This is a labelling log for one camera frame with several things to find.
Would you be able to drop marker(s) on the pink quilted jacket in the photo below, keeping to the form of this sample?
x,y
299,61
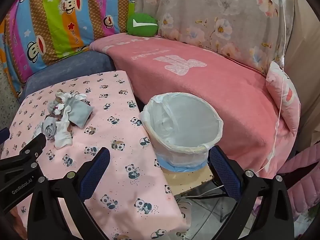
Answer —
x,y
305,180

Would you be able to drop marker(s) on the trash bin with white liner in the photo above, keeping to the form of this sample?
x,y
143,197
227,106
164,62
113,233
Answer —
x,y
180,130

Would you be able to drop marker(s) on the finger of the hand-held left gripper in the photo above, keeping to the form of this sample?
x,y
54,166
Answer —
x,y
30,152
3,135

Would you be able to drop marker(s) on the pink panda print cloth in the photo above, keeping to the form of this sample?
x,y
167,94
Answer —
x,y
112,135

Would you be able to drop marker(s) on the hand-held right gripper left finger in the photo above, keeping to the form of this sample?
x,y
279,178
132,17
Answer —
x,y
96,167

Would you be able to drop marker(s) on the pink blanket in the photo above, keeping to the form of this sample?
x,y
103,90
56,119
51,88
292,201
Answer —
x,y
200,85

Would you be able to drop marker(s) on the green round cushion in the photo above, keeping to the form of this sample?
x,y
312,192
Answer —
x,y
140,25

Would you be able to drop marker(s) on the speckled grey cloth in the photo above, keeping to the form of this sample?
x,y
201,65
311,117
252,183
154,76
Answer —
x,y
7,97

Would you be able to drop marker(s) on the blue sofa cushion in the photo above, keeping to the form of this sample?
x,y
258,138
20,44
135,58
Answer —
x,y
70,67

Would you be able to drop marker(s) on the wooden stool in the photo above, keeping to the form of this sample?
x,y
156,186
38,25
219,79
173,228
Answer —
x,y
190,182

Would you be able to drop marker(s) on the blue plastic bag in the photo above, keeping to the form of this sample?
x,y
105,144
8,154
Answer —
x,y
175,167

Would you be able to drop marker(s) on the rolled grey sock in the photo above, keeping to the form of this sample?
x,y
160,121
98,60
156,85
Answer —
x,y
50,128

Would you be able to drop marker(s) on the beige sock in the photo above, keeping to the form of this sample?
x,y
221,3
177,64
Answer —
x,y
59,95

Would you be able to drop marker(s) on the striped monkey print blanket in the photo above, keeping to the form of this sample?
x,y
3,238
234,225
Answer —
x,y
62,17

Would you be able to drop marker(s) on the grey floral quilt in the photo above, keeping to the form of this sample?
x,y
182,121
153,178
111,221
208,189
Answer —
x,y
212,10

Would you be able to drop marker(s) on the pink pillow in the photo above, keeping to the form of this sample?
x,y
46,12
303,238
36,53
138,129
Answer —
x,y
285,97

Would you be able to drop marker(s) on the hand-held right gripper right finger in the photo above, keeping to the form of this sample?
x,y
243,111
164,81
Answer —
x,y
223,173

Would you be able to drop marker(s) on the light grey sock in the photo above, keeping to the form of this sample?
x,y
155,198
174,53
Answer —
x,y
78,112

